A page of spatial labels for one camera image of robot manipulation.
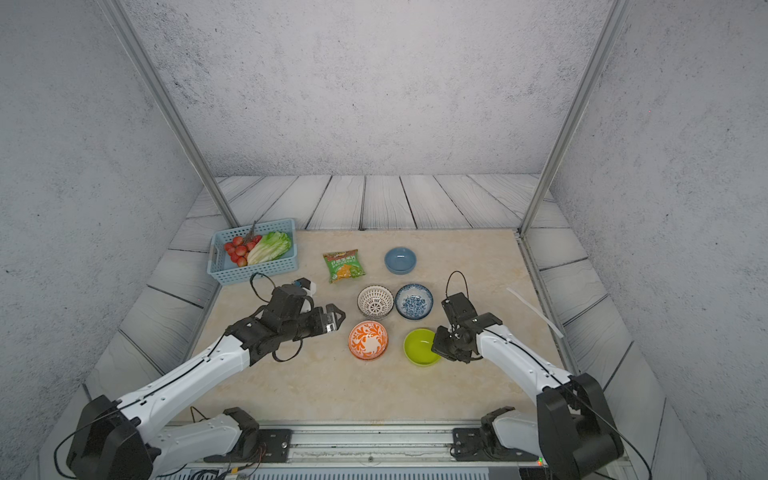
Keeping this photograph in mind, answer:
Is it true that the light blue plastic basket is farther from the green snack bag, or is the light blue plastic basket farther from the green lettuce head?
the green snack bag

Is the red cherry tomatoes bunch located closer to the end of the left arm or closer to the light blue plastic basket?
the light blue plastic basket

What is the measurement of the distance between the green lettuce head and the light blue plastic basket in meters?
0.01

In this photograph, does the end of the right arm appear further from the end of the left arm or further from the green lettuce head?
the green lettuce head

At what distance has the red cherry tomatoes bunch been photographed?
1101 mm

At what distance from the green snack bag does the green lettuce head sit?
0.16 metres

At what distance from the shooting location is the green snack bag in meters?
1.06

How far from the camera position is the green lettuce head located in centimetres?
108

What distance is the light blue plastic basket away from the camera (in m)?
1.04
